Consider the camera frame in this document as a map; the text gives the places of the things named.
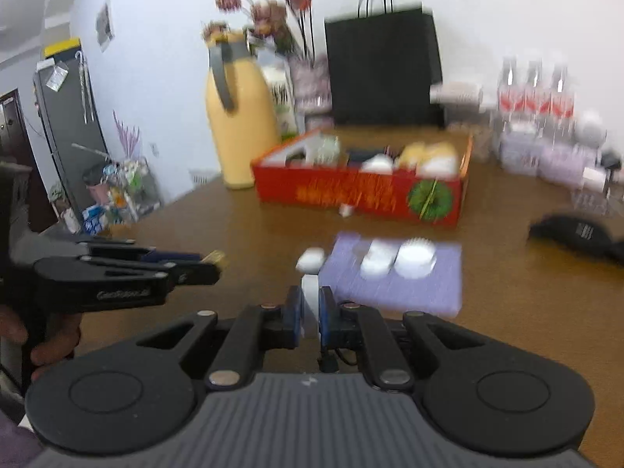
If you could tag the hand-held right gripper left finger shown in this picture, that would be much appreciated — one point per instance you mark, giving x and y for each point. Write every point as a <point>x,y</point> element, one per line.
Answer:
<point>292,321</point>

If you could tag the clear plastic storage box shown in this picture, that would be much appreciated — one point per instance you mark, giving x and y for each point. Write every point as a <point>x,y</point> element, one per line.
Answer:
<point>519,151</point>

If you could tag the grey wall panel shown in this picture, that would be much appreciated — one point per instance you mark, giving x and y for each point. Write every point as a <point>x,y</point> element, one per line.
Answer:
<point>105,27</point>

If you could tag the white fluffy puff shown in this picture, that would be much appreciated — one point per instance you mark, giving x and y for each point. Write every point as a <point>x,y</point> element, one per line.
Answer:
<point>378,164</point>

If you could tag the dark door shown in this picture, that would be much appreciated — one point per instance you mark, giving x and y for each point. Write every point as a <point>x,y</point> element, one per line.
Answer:
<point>14,126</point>

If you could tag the white green carton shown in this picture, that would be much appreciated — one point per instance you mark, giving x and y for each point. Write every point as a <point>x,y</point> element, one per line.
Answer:
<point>283,107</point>

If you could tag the yellow box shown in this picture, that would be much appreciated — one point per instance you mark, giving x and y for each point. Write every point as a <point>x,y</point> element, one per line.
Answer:
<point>61,48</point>

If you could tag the dark tall cabinet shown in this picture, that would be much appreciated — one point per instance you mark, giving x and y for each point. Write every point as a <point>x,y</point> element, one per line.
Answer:
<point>63,122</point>

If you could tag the long white box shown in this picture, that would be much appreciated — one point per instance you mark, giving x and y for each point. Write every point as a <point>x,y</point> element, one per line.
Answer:
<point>456,92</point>

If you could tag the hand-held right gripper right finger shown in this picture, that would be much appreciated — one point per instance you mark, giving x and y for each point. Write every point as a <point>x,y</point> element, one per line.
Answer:
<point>326,321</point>

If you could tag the purple plant decoration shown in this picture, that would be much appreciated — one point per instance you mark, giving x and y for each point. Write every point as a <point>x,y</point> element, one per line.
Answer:
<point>126,139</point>

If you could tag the blue white packets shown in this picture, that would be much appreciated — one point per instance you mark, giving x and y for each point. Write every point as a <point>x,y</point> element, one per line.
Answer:
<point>92,222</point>

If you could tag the small black adapter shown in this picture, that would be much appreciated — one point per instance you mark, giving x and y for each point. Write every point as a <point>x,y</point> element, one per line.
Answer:
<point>613,159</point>

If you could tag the purple cloth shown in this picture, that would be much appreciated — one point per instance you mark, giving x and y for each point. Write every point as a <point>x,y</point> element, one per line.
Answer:
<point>419,295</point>

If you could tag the small white adapter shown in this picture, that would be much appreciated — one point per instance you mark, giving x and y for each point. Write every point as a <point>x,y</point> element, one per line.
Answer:
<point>594,177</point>

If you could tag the yellow thermos jug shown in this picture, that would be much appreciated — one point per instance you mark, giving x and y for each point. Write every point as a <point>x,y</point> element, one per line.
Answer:
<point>239,131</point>

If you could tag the yellow white plush toy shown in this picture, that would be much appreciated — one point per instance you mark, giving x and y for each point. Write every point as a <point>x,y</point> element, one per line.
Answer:
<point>429,153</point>

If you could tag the wall socket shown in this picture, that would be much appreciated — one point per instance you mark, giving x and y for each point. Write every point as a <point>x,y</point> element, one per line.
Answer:
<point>155,149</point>

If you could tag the person's left hand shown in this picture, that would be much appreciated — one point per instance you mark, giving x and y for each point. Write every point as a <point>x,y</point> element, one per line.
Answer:
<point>53,346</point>

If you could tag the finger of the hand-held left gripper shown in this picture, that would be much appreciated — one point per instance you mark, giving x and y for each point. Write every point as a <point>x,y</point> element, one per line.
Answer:
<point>170,257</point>
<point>122,285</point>

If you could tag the pink glass vase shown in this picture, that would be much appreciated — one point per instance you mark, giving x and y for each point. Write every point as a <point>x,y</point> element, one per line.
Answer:
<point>309,87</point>

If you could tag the metal storage rack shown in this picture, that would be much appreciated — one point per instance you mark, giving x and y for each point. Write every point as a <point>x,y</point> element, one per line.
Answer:
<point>122,190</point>

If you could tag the red label water bottle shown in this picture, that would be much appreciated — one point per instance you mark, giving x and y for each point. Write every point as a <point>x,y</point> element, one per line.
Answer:
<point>534,95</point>
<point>560,97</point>
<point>509,92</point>

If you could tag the white round caps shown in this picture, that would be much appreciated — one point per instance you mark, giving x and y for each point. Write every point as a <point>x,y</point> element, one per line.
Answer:
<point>378,259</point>

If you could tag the navy zip pouch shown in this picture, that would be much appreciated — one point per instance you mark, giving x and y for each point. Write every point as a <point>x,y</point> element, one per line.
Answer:
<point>360,156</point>

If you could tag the clear plastic bag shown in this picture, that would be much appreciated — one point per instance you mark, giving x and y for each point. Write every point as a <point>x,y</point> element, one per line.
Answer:
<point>325,150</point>

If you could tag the red cardboard box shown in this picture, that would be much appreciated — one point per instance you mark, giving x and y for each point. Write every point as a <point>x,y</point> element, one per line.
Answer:
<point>341,195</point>

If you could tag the dried rose bouquet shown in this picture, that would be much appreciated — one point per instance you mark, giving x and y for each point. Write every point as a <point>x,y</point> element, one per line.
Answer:
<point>265,12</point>

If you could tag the black paper bag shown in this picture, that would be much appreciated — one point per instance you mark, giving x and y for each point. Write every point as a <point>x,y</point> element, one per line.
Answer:
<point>385,68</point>

